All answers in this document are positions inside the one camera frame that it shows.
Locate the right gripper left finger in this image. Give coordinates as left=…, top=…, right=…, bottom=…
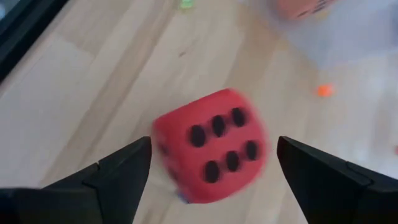
left=0, top=136, right=153, bottom=224

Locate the large red foam die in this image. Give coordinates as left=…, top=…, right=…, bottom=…
left=151, top=88, right=270, bottom=205

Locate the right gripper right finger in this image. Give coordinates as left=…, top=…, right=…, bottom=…
left=276, top=135, right=398, bottom=224

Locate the black aluminium table frame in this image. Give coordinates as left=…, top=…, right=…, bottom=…
left=0, top=0, right=68, bottom=82

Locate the large orange foam die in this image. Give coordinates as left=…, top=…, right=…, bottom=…
left=275, top=0, right=337, bottom=20

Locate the small orange translucent die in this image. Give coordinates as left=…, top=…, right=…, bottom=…
left=317, top=83, right=335, bottom=98

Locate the clear plastic container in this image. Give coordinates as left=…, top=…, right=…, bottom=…
left=239, top=0, right=398, bottom=72

